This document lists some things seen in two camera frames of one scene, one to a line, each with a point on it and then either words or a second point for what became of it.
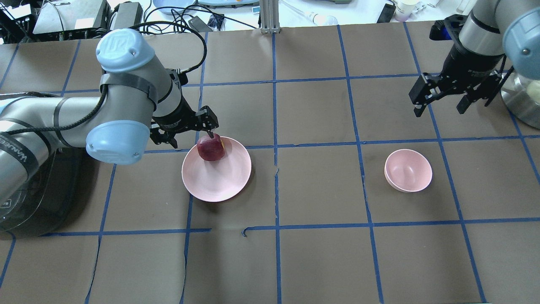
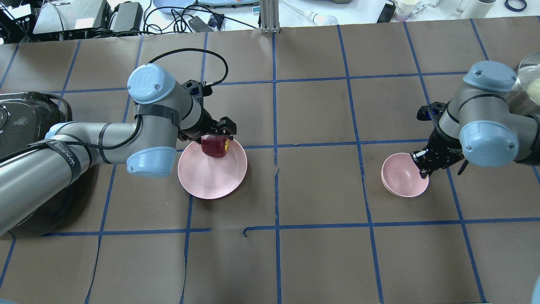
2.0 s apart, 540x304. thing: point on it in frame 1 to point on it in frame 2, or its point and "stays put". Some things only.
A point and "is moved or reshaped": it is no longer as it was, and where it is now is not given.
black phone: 387,13 stays put
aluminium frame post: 269,13 stays put
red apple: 211,149 is moved or reshaped
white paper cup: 403,9 stays put
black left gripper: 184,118 to 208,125
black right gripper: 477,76 to 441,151
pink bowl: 407,171 is moved or reshaped
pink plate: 219,180 stays put
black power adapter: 128,14 stays put
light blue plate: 175,3 stays put
